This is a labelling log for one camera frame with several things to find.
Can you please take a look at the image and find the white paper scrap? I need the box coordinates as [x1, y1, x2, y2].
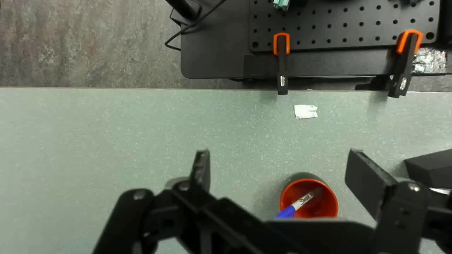
[294, 102, 319, 119]

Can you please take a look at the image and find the black perforated pegboard plate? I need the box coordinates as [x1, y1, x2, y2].
[247, 0, 442, 53]

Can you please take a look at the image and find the thin black cable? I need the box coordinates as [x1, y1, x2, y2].
[162, 0, 227, 52]

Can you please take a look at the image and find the black base platform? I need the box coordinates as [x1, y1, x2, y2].
[179, 0, 452, 81]

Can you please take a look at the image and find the crumpled silver foil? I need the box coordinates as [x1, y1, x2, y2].
[412, 46, 448, 74]

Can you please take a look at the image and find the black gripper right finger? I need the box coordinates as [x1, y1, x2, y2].
[345, 148, 452, 254]

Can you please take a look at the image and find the orange and black spring clamp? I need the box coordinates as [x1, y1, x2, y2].
[271, 30, 292, 95]
[354, 28, 425, 98]

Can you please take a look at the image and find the red and black mug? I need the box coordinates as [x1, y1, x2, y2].
[278, 172, 340, 220]

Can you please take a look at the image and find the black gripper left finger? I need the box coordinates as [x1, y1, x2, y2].
[93, 148, 265, 254]

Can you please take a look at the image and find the blue sharpie marker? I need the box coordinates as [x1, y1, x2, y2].
[275, 188, 318, 220]

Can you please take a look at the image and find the black ZED 2 box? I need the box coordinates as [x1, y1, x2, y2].
[402, 148, 452, 188]

